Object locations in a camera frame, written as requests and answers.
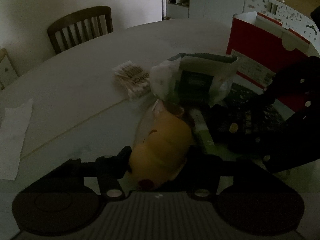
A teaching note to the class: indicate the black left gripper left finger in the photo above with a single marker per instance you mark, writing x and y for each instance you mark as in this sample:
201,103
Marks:
72,196

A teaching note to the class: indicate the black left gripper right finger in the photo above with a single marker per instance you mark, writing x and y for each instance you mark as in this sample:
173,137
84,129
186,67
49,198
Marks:
243,194

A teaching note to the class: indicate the yellow plush toy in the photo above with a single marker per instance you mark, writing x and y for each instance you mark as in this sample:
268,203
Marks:
159,158

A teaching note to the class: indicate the plastic bag with box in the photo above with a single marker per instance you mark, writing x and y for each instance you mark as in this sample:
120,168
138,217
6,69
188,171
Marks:
194,79

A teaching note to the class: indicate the cotton swab packet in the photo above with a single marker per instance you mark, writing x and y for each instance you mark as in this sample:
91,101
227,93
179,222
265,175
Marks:
133,78

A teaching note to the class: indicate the white green tube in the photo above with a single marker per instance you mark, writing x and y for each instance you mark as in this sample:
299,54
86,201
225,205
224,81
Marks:
201,129

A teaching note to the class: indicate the red cardboard shoe box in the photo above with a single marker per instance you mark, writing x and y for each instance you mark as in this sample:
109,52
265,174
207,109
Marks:
263,47

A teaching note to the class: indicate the white paper towel sheet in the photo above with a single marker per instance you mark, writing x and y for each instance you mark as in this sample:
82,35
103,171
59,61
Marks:
13,129

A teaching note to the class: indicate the wooden side cabinet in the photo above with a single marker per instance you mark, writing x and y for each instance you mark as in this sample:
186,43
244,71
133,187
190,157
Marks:
8,73

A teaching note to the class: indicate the light blue wall cabinet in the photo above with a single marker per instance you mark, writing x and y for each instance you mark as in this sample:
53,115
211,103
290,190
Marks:
292,14

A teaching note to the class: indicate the dark wooden chair at wall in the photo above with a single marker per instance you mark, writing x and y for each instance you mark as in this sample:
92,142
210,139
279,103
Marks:
79,27

